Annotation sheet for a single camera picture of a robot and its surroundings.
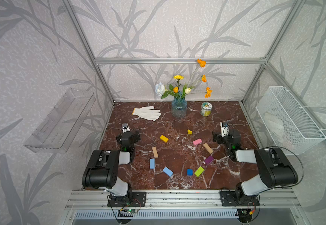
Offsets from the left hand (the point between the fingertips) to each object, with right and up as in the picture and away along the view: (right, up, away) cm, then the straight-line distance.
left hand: (128, 130), depth 93 cm
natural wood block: (+18, -14, -2) cm, 23 cm away
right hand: (+62, +1, +2) cm, 62 cm away
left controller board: (+6, -40, -21) cm, 46 cm away
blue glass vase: (+34, +16, +8) cm, 39 cm away
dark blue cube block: (+40, -23, -11) cm, 48 cm away
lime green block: (+46, -23, -11) cm, 52 cm away
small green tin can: (+55, +15, +12) cm, 59 cm away
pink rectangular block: (+47, -8, +3) cm, 48 cm away
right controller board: (+67, -41, -23) cm, 82 cm away
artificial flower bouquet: (+48, +39, +15) cm, 63 cm away
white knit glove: (+9, +12, +19) cm, 25 cm away
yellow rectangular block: (+23, -6, +4) cm, 24 cm away
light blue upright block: (+17, -19, -8) cm, 27 cm away
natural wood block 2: (+54, -12, 0) cm, 55 cm away
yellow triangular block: (+42, -2, +6) cm, 43 cm away
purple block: (+53, -18, -5) cm, 56 cm away
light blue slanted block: (+27, -23, -11) cm, 37 cm away
